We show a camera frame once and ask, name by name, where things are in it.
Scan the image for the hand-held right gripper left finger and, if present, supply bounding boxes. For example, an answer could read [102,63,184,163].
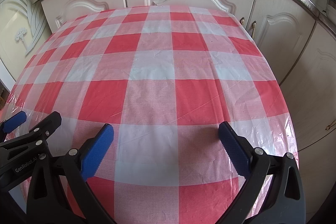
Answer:
[26,123,115,224]

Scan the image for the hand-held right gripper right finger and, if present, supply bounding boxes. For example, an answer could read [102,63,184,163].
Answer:
[218,121,307,224]

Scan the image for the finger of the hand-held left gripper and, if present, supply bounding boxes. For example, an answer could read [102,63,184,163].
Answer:
[0,111,62,159]
[0,111,27,140]

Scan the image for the red white checkered tablecloth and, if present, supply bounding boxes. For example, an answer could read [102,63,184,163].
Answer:
[5,5,300,224]

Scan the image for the frosted patterned door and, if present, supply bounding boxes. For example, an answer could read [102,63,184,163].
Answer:
[0,0,54,88]

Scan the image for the steel kettle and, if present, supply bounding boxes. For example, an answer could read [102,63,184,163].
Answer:
[325,0,336,14]

